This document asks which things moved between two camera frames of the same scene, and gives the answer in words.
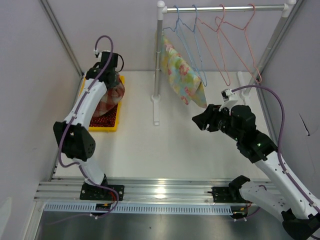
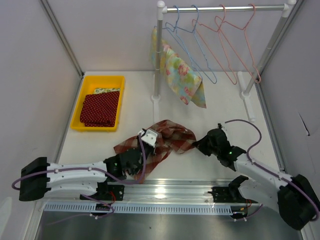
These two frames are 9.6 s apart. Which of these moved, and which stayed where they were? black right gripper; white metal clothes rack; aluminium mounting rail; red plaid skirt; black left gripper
Moved: red plaid skirt; black left gripper; black right gripper
Stayed: aluminium mounting rail; white metal clothes rack
